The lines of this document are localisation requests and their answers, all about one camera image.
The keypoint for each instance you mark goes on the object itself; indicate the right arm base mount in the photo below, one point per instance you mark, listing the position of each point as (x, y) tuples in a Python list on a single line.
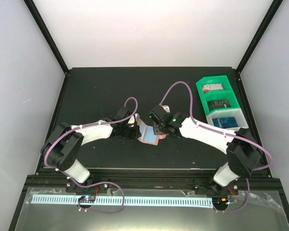
[(208, 187)]

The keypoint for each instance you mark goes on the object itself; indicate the blue card stack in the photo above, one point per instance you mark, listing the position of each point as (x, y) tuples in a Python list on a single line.
[(225, 122)]

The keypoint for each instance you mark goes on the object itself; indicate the left black frame post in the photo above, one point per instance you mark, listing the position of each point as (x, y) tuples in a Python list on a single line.
[(46, 34)]

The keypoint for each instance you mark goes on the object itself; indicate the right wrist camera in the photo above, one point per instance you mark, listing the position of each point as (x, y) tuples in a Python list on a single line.
[(165, 108)]

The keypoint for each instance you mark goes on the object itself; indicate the right black frame post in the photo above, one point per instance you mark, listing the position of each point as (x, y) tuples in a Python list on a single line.
[(271, 12)]

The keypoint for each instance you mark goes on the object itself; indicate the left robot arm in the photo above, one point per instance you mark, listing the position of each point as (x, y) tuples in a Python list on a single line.
[(61, 149)]

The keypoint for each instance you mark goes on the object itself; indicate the black card stack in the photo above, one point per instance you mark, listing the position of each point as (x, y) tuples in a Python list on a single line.
[(213, 105)]

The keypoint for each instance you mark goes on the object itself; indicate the white slotted cable duct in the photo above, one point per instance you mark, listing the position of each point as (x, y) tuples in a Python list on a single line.
[(119, 200)]

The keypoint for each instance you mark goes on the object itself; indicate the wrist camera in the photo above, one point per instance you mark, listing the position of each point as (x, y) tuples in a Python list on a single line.
[(165, 108), (133, 120)]

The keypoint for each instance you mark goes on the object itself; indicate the green and white card bin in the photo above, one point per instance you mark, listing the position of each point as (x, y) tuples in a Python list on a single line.
[(226, 94)]

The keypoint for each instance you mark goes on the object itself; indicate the black frame post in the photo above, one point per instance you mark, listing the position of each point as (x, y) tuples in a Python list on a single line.
[(271, 12), (46, 34)]

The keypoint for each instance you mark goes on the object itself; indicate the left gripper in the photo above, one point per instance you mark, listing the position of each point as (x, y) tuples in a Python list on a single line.
[(136, 134)]

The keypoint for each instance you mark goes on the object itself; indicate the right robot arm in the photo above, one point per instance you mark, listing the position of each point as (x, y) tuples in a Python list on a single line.
[(242, 155)]

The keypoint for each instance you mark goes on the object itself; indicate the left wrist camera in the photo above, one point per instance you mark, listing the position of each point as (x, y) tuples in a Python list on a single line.
[(133, 120)]

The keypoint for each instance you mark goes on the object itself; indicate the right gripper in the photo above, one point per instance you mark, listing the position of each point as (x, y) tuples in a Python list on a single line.
[(156, 129)]

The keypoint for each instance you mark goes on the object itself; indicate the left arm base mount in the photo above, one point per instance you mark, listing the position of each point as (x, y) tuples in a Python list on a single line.
[(86, 190)]

